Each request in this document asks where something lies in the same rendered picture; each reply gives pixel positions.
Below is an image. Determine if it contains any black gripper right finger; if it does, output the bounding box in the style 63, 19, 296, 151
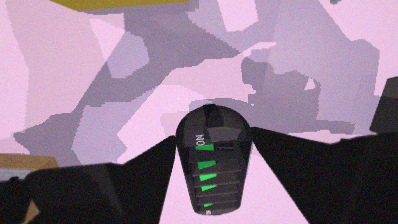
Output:
251, 127, 398, 224

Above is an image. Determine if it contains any dark grey rounded unit with white label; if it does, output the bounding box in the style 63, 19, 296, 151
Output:
175, 104, 252, 216

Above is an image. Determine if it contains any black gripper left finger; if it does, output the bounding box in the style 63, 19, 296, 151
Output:
24, 135, 176, 224

